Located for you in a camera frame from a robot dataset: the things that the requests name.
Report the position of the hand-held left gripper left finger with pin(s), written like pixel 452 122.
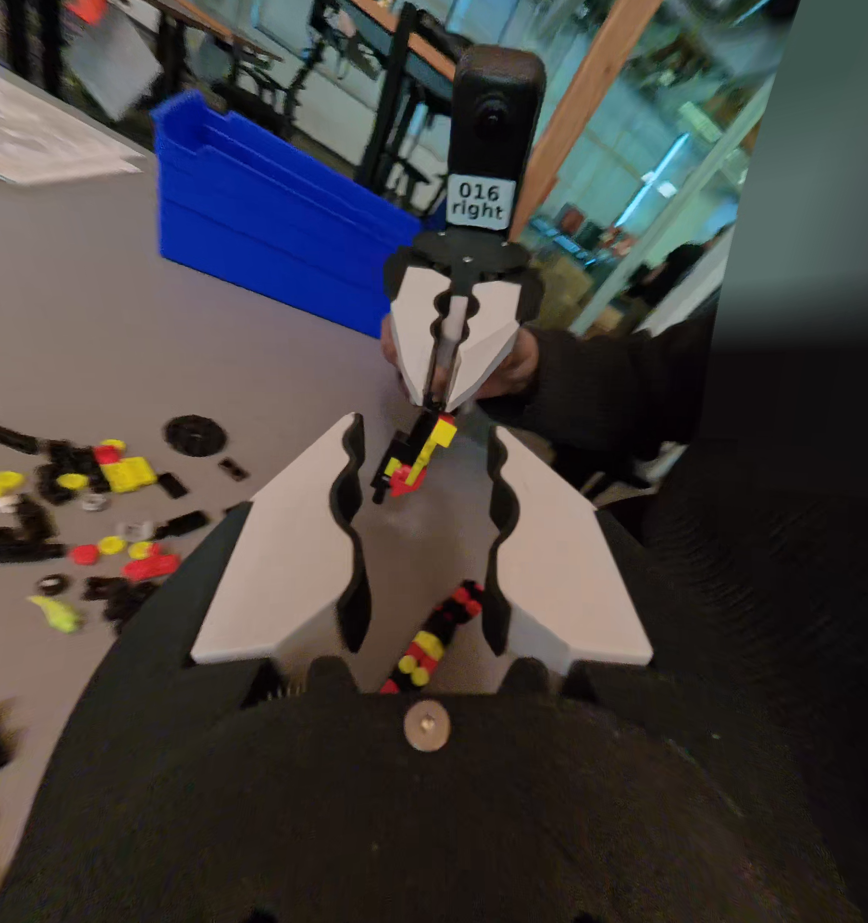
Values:
pixel 282 570

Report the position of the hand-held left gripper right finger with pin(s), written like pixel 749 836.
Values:
pixel 571 584

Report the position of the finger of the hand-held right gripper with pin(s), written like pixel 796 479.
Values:
pixel 412 324
pixel 492 324

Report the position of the small red yellow lego assembly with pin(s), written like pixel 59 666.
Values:
pixel 419 454

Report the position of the pile of lego pieces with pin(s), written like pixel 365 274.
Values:
pixel 127 472

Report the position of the person's right forearm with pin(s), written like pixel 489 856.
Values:
pixel 621 389

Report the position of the long black studded lego strip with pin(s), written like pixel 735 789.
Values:
pixel 434 634

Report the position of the round black lego plate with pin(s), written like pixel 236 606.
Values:
pixel 194 435

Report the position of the person's right hand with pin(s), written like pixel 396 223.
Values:
pixel 517 368

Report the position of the cardboard box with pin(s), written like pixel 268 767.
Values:
pixel 567 288

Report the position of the wooden desk with black legs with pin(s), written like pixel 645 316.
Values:
pixel 210 21
pixel 394 94

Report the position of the stacked blue plastic bin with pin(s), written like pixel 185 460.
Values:
pixel 261 216

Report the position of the person's black sweater torso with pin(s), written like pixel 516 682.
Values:
pixel 765 577

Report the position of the white leaning board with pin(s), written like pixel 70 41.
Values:
pixel 113 61

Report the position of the printed paper sheets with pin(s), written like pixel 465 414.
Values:
pixel 37 137

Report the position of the orange traffic cone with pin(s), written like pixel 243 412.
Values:
pixel 88 8

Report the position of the wooden post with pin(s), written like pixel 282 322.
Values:
pixel 585 94

